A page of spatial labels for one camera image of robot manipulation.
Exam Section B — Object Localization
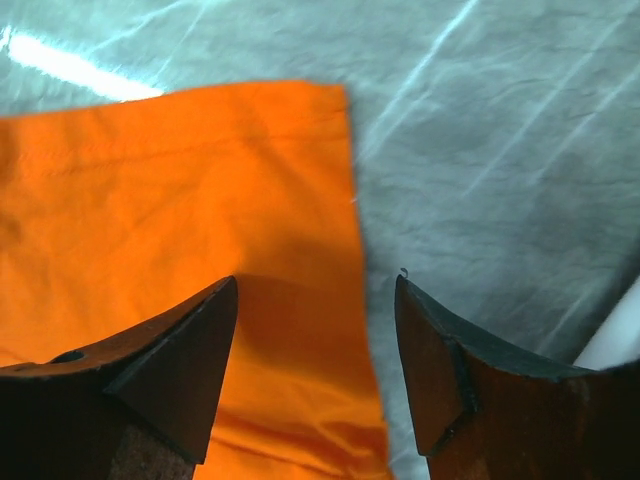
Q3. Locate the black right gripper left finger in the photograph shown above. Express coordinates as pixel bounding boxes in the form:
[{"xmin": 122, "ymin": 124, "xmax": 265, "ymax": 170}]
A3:
[{"xmin": 1, "ymin": 277, "xmax": 237, "ymax": 479}]

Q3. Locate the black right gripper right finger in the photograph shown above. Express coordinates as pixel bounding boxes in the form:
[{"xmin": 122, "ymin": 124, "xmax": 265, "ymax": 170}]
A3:
[{"xmin": 395, "ymin": 277, "xmax": 639, "ymax": 479}]

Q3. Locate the orange t-shirt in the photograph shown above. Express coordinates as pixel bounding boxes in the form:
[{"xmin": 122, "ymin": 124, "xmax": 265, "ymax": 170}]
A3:
[{"xmin": 1, "ymin": 81, "xmax": 392, "ymax": 479}]

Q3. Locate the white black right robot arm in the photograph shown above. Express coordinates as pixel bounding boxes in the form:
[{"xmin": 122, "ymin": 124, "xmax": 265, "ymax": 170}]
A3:
[{"xmin": 1, "ymin": 277, "xmax": 639, "ymax": 479}]

